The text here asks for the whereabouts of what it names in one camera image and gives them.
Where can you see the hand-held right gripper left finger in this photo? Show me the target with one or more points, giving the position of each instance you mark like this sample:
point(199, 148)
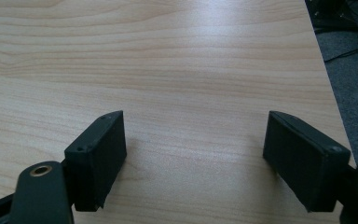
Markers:
point(98, 161)

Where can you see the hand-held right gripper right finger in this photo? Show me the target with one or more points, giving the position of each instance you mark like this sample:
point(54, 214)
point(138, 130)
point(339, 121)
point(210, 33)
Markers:
point(304, 161)

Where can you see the black stand base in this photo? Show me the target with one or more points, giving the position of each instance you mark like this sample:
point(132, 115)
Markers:
point(332, 12)

